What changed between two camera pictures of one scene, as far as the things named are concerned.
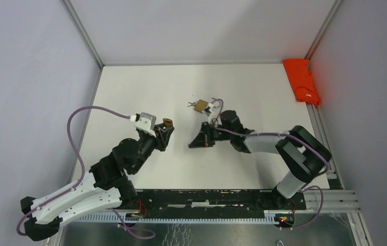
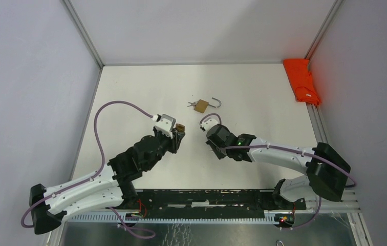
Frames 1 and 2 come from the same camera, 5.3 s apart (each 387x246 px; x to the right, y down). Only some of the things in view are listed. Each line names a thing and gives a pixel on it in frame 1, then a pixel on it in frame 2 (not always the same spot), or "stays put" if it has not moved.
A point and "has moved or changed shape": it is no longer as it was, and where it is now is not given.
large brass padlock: (200, 105) stays put
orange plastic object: (300, 78) stays put
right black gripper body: (214, 134) -> (219, 153)
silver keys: (193, 104) stays put
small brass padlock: (168, 122) has moved or changed shape
